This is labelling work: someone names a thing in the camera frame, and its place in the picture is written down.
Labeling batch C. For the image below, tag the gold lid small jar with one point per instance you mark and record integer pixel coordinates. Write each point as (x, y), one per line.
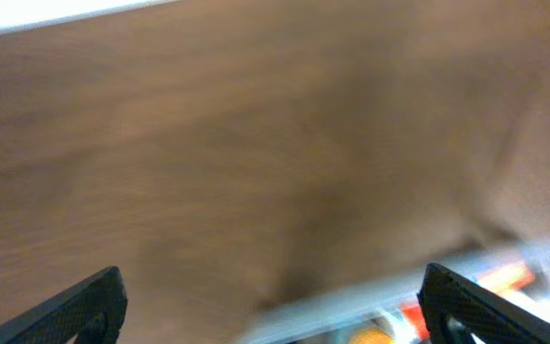
(370, 336)

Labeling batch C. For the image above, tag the orange tube white cap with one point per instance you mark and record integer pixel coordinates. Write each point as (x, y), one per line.
(503, 281)

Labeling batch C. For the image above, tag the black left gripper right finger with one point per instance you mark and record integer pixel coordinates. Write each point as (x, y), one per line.
(458, 311)

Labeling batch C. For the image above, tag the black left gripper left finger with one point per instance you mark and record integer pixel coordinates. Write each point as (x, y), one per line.
(90, 312)

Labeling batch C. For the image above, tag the clear plastic container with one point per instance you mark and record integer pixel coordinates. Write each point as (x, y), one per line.
(334, 316)

